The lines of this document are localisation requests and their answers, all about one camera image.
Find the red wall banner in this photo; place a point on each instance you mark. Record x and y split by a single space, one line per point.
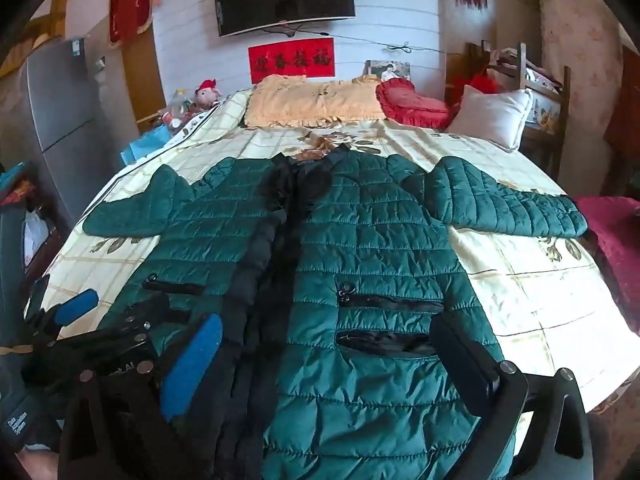
291 61

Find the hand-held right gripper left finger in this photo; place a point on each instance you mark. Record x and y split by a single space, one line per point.
192 365

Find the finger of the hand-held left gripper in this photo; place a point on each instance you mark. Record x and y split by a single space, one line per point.
145 317
75 307

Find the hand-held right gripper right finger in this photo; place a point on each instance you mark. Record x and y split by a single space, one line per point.
462 355

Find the teal box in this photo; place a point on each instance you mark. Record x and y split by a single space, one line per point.
12 177

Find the person's left hand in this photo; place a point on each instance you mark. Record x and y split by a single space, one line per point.
25 417

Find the white satin pillow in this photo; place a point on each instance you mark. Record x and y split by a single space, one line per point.
492 115

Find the red heart-shaped pillow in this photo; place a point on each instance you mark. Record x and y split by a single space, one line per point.
412 102

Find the red hanging pennants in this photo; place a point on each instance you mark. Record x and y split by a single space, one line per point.
131 0

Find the person's left forearm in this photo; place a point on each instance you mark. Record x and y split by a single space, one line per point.
36 466

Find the wooden chair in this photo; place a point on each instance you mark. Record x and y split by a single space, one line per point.
542 110

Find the clutter of bottles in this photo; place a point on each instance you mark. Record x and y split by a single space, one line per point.
176 110

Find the grey refrigerator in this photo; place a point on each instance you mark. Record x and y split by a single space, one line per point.
60 115

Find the magenta patterned blanket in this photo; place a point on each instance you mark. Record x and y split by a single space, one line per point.
612 245

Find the wooden door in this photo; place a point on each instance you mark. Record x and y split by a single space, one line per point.
142 75

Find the green quilted jacket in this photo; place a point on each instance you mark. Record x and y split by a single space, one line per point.
360 240

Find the yellow frilled pillow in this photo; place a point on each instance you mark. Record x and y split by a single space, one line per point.
312 100

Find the plush toy with red hat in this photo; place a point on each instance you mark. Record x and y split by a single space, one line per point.
206 94

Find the bed with floral checked sheet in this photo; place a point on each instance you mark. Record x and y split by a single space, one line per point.
500 280

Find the blue paper bag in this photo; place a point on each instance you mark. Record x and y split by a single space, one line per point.
147 145

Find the red cloth bundle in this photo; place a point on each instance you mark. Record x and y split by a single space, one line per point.
479 84

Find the framed photo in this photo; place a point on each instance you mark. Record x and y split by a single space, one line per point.
387 70

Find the white plastic bag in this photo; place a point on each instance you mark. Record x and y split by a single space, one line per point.
36 232

